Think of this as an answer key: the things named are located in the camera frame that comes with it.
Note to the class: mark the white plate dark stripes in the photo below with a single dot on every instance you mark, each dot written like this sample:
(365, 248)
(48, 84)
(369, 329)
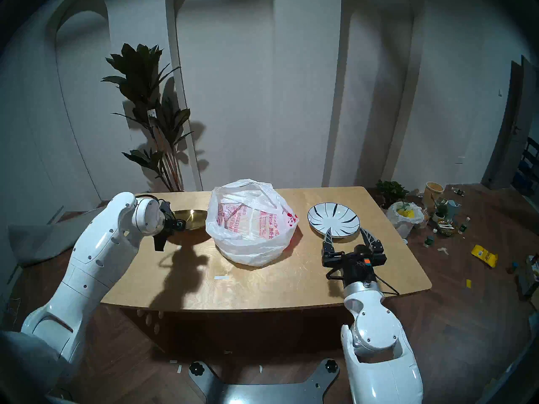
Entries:
(337, 216)

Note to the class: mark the grey metal robot base plate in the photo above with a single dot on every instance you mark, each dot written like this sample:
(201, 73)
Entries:
(261, 392)

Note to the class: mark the dark shelf blue crates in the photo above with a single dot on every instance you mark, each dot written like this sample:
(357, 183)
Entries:
(528, 171)

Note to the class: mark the grey door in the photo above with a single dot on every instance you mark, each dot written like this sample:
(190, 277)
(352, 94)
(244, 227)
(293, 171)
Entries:
(511, 138)

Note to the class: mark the yellow snack package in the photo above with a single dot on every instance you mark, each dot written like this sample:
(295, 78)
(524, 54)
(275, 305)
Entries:
(484, 256)

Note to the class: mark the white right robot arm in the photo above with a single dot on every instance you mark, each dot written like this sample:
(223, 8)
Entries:
(374, 327)

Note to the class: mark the cardboard box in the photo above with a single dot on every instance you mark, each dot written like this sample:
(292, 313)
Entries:
(529, 277)

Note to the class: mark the black star knob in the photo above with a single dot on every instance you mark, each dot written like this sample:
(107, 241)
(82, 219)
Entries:
(331, 365)
(196, 368)

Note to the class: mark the white plastic bag red print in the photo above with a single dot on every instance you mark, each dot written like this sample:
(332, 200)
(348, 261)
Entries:
(248, 249)

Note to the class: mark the green bottle white cap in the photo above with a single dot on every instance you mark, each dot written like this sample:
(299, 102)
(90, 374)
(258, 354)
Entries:
(428, 240)

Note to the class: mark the round gold metal plate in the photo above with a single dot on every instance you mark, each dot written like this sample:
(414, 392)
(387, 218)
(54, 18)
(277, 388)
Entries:
(193, 218)

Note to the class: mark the tiny potted plant white pot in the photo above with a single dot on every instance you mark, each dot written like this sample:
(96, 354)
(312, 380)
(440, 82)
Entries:
(440, 209)

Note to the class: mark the small dark jar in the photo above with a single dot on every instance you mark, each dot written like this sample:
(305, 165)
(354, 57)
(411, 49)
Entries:
(513, 267)

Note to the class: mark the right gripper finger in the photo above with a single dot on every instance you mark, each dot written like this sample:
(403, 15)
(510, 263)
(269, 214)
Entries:
(328, 244)
(372, 245)

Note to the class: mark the beige round pot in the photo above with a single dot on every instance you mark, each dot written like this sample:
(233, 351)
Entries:
(431, 193)

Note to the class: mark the tall dark leafy plant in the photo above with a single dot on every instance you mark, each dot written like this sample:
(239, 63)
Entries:
(141, 70)

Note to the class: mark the small green potted plant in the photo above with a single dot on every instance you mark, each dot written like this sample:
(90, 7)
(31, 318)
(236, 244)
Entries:
(391, 190)

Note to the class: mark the white trash bag yellow waste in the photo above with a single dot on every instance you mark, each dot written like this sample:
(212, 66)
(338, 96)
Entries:
(403, 226)

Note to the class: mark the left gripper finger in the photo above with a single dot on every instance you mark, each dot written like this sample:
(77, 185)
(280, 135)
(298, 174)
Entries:
(160, 243)

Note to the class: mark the teal watering can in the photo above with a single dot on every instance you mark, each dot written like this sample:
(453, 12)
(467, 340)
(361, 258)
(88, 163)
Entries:
(453, 208)

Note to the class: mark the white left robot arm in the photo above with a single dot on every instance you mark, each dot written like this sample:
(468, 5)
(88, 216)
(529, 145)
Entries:
(97, 256)

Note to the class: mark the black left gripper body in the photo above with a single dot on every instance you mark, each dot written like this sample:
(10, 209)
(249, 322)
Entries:
(168, 222)

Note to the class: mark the grey rolled carpet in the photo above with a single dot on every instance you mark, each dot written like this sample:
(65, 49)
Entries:
(38, 239)

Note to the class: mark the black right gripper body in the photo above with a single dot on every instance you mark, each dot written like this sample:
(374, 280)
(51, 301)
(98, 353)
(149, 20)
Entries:
(358, 265)

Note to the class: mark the slim green bottle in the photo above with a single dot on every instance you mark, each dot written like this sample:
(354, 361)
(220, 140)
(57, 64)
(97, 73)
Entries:
(464, 226)

